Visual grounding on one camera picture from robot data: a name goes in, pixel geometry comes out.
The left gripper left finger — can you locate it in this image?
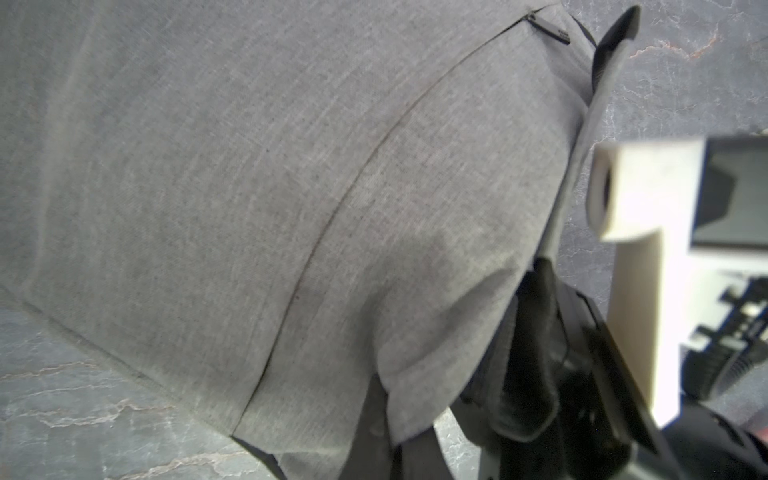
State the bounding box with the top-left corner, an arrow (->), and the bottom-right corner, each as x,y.
338,375 -> 399,480

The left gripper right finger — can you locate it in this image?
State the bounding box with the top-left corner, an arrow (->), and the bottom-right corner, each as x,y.
397,426 -> 454,480

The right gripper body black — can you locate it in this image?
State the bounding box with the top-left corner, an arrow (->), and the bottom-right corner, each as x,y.
479,281 -> 767,479

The grey laptop bag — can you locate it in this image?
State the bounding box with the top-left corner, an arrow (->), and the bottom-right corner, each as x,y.
1,1 -> 640,479

